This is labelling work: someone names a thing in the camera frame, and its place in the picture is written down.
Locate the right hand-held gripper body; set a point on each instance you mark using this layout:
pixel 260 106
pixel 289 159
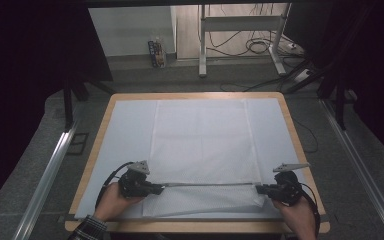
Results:
pixel 288 188

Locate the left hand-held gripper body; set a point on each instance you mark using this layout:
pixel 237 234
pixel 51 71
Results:
pixel 134 183

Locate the white mesh laundry bag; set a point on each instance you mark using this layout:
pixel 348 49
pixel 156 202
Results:
pixel 203 140

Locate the person's right hand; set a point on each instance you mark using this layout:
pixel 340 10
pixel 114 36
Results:
pixel 298 213

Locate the person's left hand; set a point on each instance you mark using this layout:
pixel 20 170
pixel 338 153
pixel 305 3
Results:
pixel 113 201

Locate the pale blue table mat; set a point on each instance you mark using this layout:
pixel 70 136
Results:
pixel 126 140

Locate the wooden table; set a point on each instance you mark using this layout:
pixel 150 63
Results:
pixel 196 95

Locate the black metal stand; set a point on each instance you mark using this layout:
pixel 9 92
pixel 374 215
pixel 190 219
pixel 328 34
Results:
pixel 339 100
pixel 68 106

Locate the white power strip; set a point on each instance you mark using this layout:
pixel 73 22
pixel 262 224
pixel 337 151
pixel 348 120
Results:
pixel 302 75

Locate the power strip on floor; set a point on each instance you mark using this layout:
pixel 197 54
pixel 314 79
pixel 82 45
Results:
pixel 156 53

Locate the dark curtain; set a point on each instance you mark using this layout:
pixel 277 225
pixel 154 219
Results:
pixel 20 83
pixel 376 66

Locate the white cabinet panel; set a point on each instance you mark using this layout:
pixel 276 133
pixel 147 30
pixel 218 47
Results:
pixel 130 30

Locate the aluminium floor rail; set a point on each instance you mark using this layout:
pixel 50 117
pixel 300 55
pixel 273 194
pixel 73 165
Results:
pixel 363 173
pixel 43 186

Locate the white metal desk frame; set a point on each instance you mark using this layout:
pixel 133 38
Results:
pixel 240 23

